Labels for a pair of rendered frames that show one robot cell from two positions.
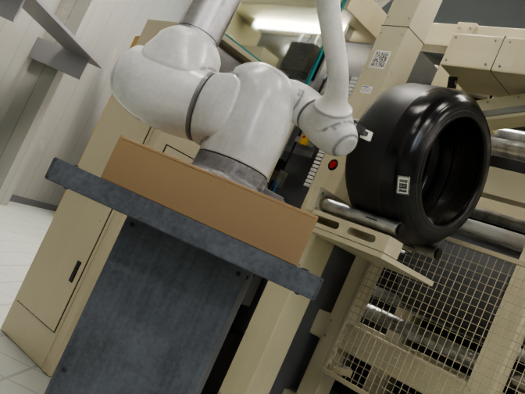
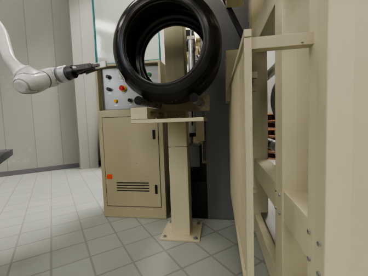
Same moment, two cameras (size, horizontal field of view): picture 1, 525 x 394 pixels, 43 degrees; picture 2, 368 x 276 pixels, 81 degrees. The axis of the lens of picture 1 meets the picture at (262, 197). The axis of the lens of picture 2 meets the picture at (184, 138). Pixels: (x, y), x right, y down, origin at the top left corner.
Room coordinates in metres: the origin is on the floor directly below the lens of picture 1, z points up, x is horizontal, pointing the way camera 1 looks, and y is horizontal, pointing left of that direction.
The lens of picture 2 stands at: (1.71, -1.48, 0.79)
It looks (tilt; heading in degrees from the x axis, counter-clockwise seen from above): 4 degrees down; 54
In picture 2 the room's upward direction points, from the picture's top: 2 degrees counter-clockwise
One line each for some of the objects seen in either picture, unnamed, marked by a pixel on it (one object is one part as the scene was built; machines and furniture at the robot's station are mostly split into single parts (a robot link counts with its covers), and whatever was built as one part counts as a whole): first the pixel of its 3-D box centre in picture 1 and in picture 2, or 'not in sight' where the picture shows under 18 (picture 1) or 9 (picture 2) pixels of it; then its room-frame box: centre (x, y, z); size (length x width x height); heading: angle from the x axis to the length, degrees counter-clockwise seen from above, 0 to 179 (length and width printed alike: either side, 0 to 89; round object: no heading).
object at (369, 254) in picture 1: (369, 254); (173, 120); (2.40, -0.43, 0.80); 0.37 x 0.36 x 0.02; 135
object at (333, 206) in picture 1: (360, 216); (149, 103); (2.30, -0.34, 0.90); 0.35 x 0.05 x 0.05; 45
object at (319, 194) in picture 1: (343, 215); (178, 104); (2.52, -0.31, 0.90); 0.40 x 0.03 x 0.10; 135
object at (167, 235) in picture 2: not in sight; (182, 229); (2.56, -0.24, 0.01); 0.27 x 0.27 x 0.02; 45
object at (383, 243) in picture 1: (351, 233); (149, 114); (2.30, -0.33, 0.84); 0.36 x 0.09 x 0.06; 45
